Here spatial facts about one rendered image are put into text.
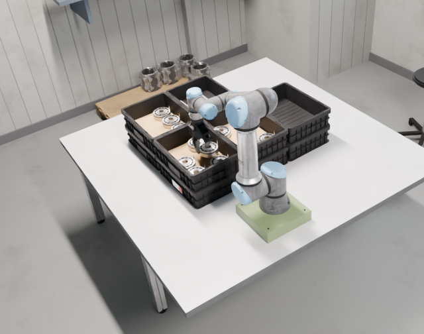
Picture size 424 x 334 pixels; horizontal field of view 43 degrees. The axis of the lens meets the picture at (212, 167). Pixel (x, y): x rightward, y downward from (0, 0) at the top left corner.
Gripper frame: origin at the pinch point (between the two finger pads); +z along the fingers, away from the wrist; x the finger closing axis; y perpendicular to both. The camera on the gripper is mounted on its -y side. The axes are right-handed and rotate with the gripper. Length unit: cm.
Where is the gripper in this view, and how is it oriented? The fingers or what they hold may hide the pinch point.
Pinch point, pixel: (203, 150)
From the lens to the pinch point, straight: 276.4
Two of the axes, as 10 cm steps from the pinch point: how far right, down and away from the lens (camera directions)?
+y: -4.7, -5.1, 7.2
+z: 0.9, 7.8, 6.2
